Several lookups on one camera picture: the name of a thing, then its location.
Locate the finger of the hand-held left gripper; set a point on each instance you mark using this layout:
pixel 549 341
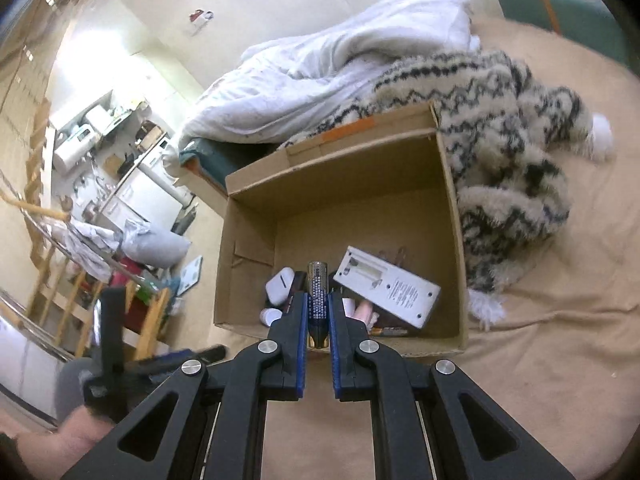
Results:
pixel 160 361
pixel 112 330

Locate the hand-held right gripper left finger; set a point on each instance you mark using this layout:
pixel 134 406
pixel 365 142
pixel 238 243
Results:
pixel 300 345

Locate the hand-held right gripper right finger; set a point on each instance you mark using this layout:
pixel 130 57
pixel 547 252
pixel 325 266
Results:
pixel 336 345

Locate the dark cylindrical battery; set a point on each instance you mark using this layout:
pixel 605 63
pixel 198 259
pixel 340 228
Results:
pixel 318 290

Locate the white earbuds case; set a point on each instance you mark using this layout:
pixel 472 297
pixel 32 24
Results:
pixel 279 285

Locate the cardboard box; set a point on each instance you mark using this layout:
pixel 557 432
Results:
pixel 350 200

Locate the person's left forearm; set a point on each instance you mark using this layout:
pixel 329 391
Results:
pixel 65 440

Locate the wooden chair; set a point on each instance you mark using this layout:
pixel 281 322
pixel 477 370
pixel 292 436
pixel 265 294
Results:
pixel 150 330

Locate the pink tube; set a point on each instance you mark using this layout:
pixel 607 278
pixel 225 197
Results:
pixel 361 311

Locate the small battery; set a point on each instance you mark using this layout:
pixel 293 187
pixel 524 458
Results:
pixel 390 332

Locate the red bag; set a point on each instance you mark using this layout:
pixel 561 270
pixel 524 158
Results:
pixel 122 274

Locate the white battery charger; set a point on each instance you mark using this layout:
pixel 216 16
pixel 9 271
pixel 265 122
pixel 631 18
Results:
pixel 395 290

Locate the patterned white cloth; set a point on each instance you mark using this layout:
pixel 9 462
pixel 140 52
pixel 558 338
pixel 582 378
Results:
pixel 87 250

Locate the white bathroom scale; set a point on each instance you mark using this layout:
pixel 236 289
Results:
pixel 190 275

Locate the grey stuffed bag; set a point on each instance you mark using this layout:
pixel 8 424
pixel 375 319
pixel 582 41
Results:
pixel 160 250

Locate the white cabinet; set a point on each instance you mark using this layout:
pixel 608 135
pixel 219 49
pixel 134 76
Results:
pixel 135 195

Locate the white kitchen appliance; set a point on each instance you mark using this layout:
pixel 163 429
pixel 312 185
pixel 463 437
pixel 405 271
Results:
pixel 75 149

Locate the beige bed sheet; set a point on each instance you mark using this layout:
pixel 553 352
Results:
pixel 550 360

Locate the black and cream patterned blanket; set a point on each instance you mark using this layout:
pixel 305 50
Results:
pixel 500 160

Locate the white duvet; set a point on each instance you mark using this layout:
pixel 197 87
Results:
pixel 300 80

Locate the teal cushion with orange stripe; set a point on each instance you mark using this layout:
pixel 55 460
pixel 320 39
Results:
pixel 580 20

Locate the small red wall sticker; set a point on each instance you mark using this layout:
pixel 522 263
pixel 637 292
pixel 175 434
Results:
pixel 201 15

